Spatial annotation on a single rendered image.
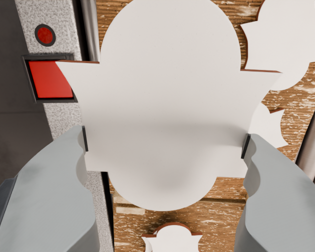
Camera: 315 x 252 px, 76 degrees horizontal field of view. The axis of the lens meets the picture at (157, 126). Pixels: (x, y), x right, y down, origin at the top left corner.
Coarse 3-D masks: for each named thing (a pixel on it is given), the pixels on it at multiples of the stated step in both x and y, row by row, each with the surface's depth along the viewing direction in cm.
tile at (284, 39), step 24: (264, 0) 26; (288, 0) 26; (312, 0) 26; (240, 24) 27; (264, 24) 27; (288, 24) 27; (312, 24) 27; (264, 48) 29; (288, 48) 28; (312, 48) 28; (288, 72) 30
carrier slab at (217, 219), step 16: (192, 208) 43; (208, 208) 43; (224, 208) 43; (240, 208) 43; (128, 224) 46; (144, 224) 46; (160, 224) 46; (192, 224) 45; (208, 224) 45; (224, 224) 45; (128, 240) 48; (208, 240) 48; (224, 240) 48
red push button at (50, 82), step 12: (36, 60) 31; (48, 60) 31; (36, 72) 32; (48, 72) 32; (60, 72) 32; (36, 84) 33; (48, 84) 33; (60, 84) 33; (48, 96) 34; (60, 96) 34; (72, 96) 34
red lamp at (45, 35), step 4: (40, 28) 30; (44, 28) 30; (40, 32) 31; (44, 32) 31; (48, 32) 31; (40, 36) 31; (44, 36) 31; (48, 36) 31; (44, 40) 31; (48, 40) 31
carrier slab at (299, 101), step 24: (96, 0) 27; (120, 0) 27; (216, 0) 27; (240, 0) 27; (240, 48) 29; (312, 72) 31; (264, 96) 32; (288, 96) 32; (312, 96) 32; (288, 120) 34; (288, 144) 36; (216, 192) 41; (240, 192) 41
